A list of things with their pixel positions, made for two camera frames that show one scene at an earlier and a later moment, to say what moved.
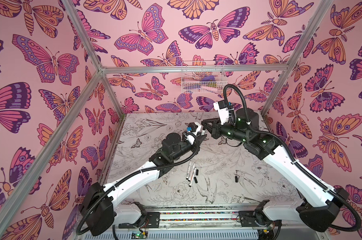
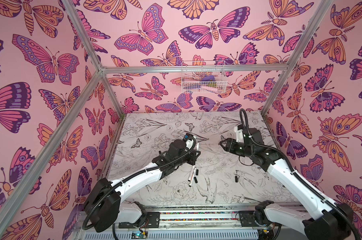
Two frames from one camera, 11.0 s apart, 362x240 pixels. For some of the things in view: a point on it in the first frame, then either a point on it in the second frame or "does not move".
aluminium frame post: [87, 39] does not move
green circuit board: [137, 235] does not move
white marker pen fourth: [192, 177] does not move
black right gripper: [216, 128] -> [229, 145]
